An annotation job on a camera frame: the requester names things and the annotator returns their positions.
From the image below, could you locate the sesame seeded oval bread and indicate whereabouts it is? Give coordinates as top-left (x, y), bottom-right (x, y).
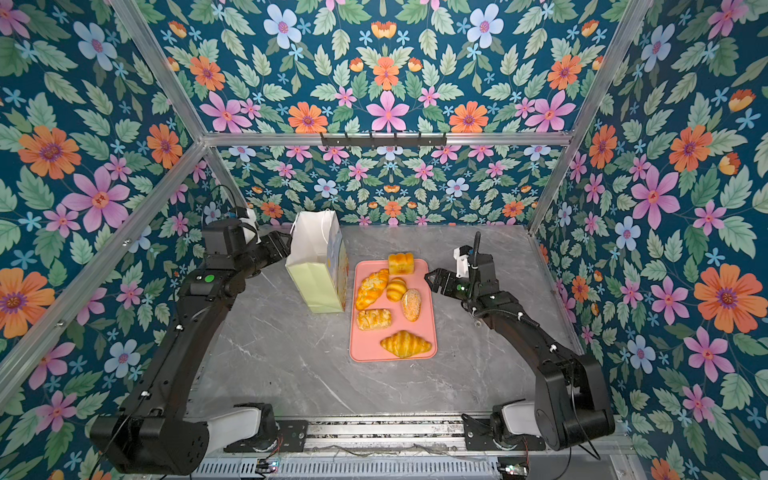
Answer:
top-left (400, 289), bottom-right (422, 322)

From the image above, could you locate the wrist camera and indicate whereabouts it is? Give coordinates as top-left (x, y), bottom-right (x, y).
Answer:
top-left (233, 206), bottom-right (259, 245)
top-left (453, 245), bottom-right (474, 279)

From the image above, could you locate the long braided bread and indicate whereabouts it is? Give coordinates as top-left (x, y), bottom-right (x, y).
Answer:
top-left (355, 269), bottom-right (389, 311)

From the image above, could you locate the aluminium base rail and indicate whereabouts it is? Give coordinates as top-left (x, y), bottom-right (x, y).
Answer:
top-left (190, 412), bottom-right (648, 479)

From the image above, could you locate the pink silicone tray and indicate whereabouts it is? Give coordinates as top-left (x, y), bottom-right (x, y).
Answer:
top-left (349, 258), bottom-right (438, 363)

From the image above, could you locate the aluminium frame post right rear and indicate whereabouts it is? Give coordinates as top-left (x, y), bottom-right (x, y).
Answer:
top-left (528, 0), bottom-right (653, 237)

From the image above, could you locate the golden croissant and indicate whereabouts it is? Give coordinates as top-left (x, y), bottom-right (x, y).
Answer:
top-left (380, 330), bottom-right (433, 359)

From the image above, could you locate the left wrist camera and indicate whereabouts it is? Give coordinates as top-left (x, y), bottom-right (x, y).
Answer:
top-left (233, 206), bottom-right (259, 245)

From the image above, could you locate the small round yellow bun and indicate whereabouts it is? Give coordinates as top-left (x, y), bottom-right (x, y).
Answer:
top-left (385, 277), bottom-right (408, 303)

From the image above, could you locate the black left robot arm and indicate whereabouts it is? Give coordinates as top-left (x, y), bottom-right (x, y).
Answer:
top-left (90, 218), bottom-right (291, 476)

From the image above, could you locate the aluminium frame post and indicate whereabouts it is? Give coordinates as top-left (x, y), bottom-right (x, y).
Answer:
top-left (112, 1), bottom-right (247, 208)
top-left (528, 0), bottom-right (653, 237)

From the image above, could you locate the flat glazed pastry bread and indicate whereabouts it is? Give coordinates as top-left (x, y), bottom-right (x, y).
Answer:
top-left (356, 309), bottom-right (393, 331)

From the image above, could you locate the yellow toast loaf bread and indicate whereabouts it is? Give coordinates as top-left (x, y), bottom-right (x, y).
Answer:
top-left (388, 252), bottom-right (415, 276)

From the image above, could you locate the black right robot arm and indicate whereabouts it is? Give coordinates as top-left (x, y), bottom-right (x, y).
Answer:
top-left (424, 246), bottom-right (615, 451)

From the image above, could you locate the black hook rail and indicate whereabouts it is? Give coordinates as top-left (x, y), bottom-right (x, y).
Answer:
top-left (320, 133), bottom-right (448, 148)

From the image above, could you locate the aluminium frame post left rear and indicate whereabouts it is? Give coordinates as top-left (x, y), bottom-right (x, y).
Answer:
top-left (112, 1), bottom-right (247, 208)

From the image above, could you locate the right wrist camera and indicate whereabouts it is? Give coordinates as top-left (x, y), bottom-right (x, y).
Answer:
top-left (453, 245), bottom-right (474, 279)

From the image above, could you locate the white and green paper bag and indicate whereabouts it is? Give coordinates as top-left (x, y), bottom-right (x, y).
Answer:
top-left (286, 210), bottom-right (349, 314)

